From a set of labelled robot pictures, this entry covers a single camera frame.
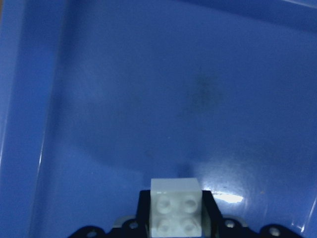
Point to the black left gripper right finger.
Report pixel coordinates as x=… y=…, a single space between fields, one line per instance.
x=211 y=215

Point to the white square building block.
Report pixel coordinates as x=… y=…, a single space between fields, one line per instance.
x=176 y=208

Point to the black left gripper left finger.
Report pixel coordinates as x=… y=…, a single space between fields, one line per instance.
x=144 y=208

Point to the blue plastic tray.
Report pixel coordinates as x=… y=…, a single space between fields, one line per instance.
x=97 y=97

